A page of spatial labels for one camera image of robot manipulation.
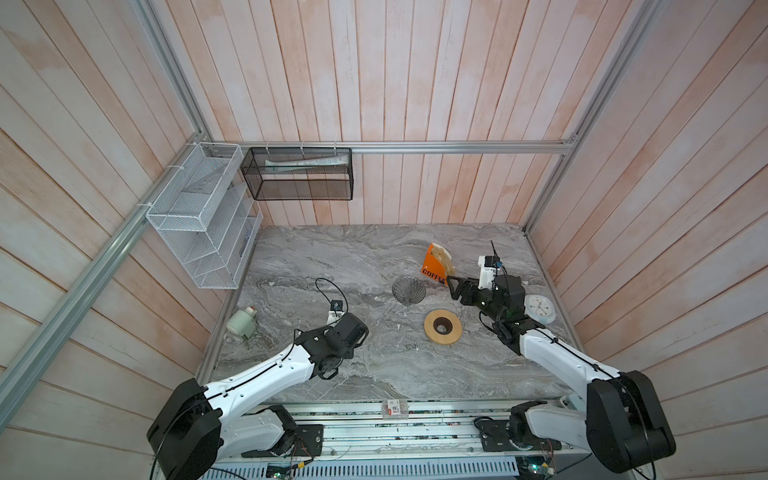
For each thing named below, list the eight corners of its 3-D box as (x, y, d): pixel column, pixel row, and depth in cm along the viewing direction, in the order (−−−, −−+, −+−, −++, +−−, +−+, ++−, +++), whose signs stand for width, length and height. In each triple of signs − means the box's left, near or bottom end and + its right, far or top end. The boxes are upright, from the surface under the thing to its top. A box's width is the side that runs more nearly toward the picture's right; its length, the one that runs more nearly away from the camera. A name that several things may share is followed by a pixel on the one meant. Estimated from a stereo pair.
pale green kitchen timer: (235, 340, 93) (224, 328, 86) (242, 319, 98) (233, 306, 91) (254, 340, 93) (245, 328, 86) (260, 318, 98) (252, 306, 91)
